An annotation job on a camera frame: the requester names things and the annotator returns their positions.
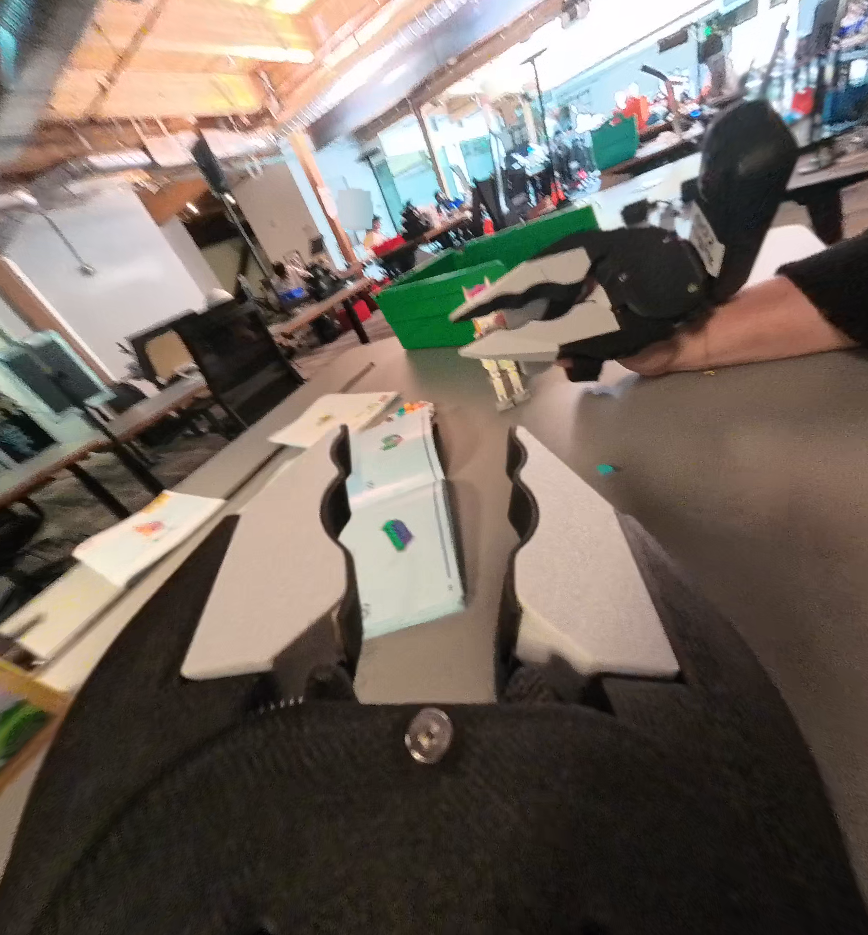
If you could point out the large green plastic bin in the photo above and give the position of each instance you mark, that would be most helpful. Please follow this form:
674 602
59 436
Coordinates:
434 307

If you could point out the white lego unicorn model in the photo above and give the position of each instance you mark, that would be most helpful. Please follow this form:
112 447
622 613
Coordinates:
508 383

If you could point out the closed booklet with red picture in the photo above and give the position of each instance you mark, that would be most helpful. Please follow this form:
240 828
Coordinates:
149 537

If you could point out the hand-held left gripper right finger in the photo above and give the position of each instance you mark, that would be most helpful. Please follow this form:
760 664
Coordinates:
587 584

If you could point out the pile of colourful lego pieces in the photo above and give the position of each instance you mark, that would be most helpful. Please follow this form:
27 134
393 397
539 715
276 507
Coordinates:
412 409

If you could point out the small green plastic bin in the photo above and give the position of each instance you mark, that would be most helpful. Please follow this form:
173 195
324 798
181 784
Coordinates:
613 142

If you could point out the person's right hand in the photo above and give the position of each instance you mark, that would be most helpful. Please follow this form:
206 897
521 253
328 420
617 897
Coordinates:
671 359

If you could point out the person's right forearm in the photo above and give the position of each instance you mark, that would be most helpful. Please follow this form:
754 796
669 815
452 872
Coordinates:
806 307

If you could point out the open lego instruction booklet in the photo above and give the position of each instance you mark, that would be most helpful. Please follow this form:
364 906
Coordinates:
404 562

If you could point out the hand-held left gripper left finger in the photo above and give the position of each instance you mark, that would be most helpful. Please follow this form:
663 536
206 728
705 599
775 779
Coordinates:
273 570

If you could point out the black office chair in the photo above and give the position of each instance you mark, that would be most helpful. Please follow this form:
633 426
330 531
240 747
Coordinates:
236 358

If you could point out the long dark table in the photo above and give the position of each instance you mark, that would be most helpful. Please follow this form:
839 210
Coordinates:
54 453

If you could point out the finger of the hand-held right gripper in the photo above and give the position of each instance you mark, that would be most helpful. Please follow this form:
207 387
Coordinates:
543 340
529 281

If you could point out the closed booklet with green picture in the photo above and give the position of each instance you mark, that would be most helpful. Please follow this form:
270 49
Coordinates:
331 420

